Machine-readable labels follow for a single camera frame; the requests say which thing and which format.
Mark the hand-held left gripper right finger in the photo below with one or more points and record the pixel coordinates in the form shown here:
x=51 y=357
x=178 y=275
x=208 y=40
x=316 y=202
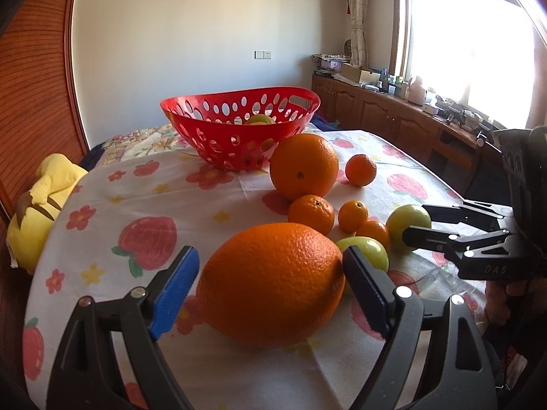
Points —
x=365 y=292

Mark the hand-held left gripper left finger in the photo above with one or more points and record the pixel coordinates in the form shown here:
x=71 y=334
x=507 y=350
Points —
x=175 y=292

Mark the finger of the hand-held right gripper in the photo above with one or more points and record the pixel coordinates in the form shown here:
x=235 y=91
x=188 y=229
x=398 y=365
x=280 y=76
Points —
x=427 y=238
x=444 y=213

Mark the green apple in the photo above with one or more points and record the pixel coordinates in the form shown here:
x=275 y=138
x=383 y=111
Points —
x=372 y=250
x=258 y=119
x=406 y=220

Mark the small tangerine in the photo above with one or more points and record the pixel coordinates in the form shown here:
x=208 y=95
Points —
x=311 y=214
x=353 y=215
x=361 y=170
x=374 y=232

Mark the large orange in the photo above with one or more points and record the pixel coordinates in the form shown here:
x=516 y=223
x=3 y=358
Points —
x=304 y=166
x=273 y=284

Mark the red perforated plastic basket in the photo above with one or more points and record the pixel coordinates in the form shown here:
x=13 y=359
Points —
x=301 y=115

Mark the person's right hand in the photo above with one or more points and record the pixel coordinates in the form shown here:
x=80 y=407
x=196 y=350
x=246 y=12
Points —
x=495 y=303

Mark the white strawberry print tablecloth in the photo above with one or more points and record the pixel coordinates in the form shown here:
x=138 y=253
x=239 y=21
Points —
x=171 y=188

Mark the long wooden cabinet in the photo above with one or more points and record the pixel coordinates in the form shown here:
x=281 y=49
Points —
x=384 y=115

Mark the white plastic bottle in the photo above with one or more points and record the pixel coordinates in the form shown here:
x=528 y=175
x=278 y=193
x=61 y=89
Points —
x=416 y=90

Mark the floral bed sheet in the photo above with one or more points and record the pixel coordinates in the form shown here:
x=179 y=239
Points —
x=141 y=143

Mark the wood framed window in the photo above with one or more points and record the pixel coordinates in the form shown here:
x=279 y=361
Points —
x=470 y=34

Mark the yellow plush toy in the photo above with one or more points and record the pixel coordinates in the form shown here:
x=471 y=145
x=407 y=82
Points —
x=38 y=205

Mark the cardboard box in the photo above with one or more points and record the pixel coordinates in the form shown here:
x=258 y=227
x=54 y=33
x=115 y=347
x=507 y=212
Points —
x=357 y=74

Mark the stack of folded cloths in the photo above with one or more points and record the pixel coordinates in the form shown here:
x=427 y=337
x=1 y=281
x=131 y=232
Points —
x=329 y=62

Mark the patterned beige curtain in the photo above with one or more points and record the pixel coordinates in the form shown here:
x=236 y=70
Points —
x=357 y=17

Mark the wooden louvered wardrobe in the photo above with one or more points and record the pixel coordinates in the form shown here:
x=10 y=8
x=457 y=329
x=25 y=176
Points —
x=34 y=94

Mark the white wall switch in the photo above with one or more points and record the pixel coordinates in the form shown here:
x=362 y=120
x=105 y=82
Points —
x=263 y=54

